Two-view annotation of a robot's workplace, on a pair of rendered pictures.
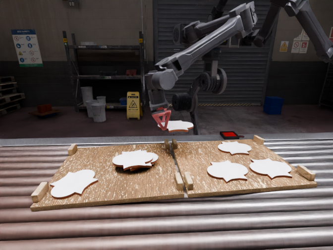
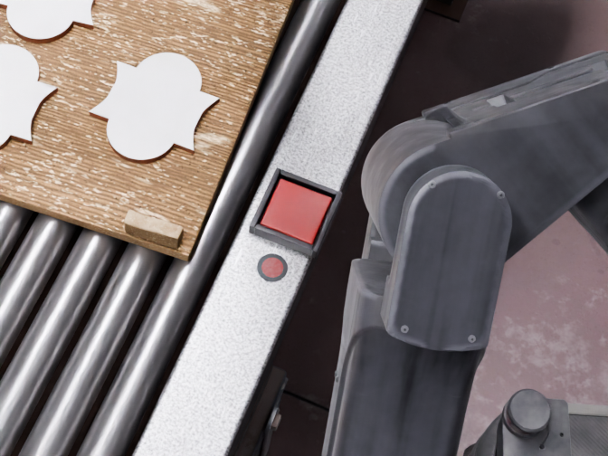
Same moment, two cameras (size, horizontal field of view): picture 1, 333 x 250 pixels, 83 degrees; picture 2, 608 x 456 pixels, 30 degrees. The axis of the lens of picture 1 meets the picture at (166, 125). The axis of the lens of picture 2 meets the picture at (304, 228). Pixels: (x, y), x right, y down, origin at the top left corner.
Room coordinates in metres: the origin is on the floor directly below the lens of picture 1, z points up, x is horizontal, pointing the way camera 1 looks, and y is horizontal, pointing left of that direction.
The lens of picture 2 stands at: (1.06, -0.85, 1.98)
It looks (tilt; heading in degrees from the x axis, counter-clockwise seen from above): 63 degrees down; 104
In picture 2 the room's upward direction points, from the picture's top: 11 degrees clockwise
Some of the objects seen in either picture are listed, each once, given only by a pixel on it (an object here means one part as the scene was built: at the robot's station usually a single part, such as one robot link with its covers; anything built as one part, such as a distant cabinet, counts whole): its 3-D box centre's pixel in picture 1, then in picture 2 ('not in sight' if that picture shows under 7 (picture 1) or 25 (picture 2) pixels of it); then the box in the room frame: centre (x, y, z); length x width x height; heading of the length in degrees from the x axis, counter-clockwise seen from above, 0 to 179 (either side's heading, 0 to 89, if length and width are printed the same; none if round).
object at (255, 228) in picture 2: (229, 135); (296, 212); (0.92, -0.33, 0.92); 0.08 x 0.08 x 0.02; 3
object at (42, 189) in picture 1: (40, 192); not in sight; (0.44, 0.35, 0.95); 0.06 x 0.02 x 0.03; 7
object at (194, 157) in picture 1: (230, 160); (104, 52); (0.64, -0.24, 0.93); 0.41 x 0.35 x 0.02; 97
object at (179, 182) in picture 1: (178, 180); not in sight; (0.49, -0.04, 0.95); 0.06 x 0.02 x 0.03; 7
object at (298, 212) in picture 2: (229, 135); (296, 213); (0.92, -0.33, 0.92); 0.06 x 0.06 x 0.01; 3
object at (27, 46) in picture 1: (27, 48); not in sight; (5.27, 3.60, 1.55); 0.61 x 0.02 x 0.91; 92
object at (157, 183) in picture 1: (118, 167); not in sight; (0.60, 0.17, 0.93); 0.41 x 0.35 x 0.02; 97
